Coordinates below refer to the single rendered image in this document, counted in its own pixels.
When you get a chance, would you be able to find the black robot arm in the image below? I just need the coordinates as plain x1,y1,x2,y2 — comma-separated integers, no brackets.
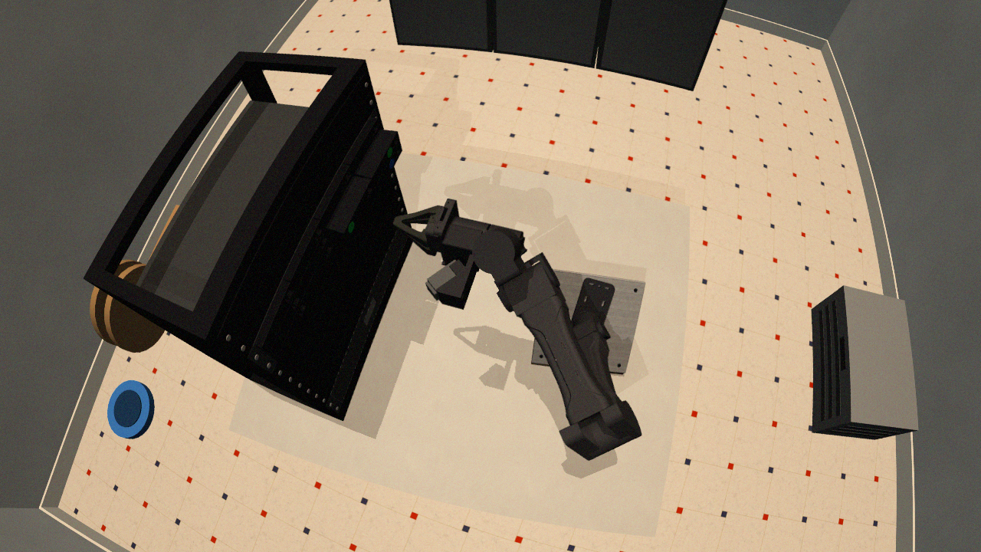
425,224,641,461

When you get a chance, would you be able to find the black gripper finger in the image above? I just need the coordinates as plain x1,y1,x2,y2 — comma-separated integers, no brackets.
392,205,441,248
399,218,431,255

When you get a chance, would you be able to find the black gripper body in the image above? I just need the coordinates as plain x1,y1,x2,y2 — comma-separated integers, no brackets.
425,199,491,266

